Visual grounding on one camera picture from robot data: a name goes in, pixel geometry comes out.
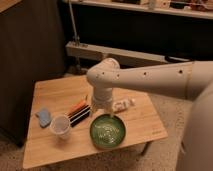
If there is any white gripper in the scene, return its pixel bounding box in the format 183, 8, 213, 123
91, 87, 113, 113

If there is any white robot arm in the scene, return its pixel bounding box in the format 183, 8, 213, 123
87, 58, 213, 171

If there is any white tube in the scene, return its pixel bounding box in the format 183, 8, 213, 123
112, 98, 135, 113

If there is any orange marker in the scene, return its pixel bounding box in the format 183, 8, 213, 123
67, 95, 88, 116

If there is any black marker upper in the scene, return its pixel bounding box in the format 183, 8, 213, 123
69, 105, 90, 120

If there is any green ceramic plate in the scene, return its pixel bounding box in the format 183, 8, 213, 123
90, 114, 126, 149

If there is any grey metal beam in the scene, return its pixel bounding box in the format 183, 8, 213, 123
65, 40, 188, 68

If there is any small wooden table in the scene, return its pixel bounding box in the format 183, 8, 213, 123
23, 76, 167, 169

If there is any clear plastic cup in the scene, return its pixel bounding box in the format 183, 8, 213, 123
50, 115, 70, 139

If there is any blue sponge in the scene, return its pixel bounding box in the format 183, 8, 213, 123
36, 108, 51, 128

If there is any metal pole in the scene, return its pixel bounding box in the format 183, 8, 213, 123
68, 0, 80, 46

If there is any dark cabinet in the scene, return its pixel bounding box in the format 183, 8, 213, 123
0, 0, 65, 147

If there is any black handle on beam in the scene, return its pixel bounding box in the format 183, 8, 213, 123
164, 56, 191, 63

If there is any wall shelf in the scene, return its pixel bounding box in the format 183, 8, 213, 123
62, 0, 213, 20

